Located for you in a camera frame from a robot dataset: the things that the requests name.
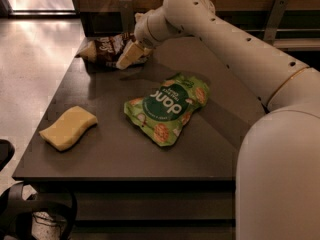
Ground right metal bracket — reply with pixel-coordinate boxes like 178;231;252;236
263;0;290;43

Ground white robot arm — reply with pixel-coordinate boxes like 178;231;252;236
119;0;320;240

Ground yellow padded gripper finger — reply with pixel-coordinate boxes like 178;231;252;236
116;41;146;70

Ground metal bracket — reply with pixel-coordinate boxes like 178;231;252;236
263;0;290;43
119;0;135;32

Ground green snack bag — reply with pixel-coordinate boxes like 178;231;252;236
124;73;209;147

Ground yellow sponge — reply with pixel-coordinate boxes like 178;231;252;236
39;106;98;151

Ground black chair base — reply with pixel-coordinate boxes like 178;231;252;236
0;139;78;240

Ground left metal bracket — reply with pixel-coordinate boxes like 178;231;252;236
119;0;135;32

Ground brown chip bag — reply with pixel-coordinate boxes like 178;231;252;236
76;32;152;68

